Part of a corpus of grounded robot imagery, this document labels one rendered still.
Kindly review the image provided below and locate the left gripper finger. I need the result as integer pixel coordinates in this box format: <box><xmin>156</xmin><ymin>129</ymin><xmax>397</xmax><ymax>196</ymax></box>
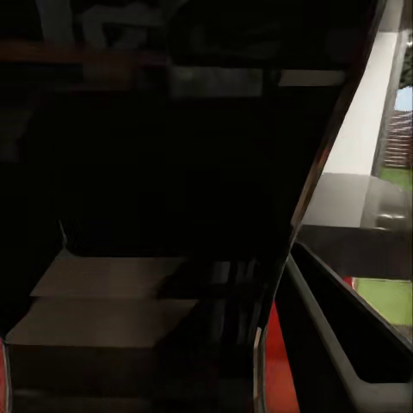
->
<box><xmin>274</xmin><ymin>238</ymin><xmax>413</xmax><ymax>413</ymax></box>

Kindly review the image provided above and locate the bottle of coffee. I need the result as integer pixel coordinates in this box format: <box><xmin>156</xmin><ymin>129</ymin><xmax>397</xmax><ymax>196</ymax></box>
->
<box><xmin>0</xmin><ymin>0</ymin><xmax>387</xmax><ymax>413</ymax></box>

